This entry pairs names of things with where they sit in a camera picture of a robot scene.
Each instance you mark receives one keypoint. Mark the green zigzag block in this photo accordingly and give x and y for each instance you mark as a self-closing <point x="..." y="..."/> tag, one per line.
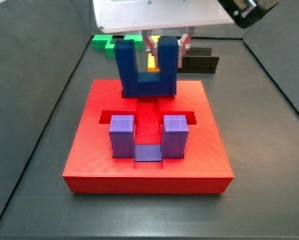
<point x="103" y="43"/>

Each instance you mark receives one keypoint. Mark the black U-channel bracket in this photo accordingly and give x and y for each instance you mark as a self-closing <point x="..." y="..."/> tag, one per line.
<point x="198" y="61"/>

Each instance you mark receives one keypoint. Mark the purple U-shaped block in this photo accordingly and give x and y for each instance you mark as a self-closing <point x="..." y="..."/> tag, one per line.
<point x="149" y="139"/>

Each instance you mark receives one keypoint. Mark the dark blue U-shaped block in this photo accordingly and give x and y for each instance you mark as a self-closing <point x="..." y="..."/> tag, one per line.
<point x="148" y="84"/>

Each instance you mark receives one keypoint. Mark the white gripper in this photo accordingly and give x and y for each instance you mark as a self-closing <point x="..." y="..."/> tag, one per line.
<point x="136" y="15"/>

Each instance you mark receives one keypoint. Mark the red slotted board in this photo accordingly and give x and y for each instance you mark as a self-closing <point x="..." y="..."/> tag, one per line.
<point x="95" y="172"/>

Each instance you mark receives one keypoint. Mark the yellow rectangular bar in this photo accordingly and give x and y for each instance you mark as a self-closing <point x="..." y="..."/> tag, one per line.
<point x="152" y="66"/>

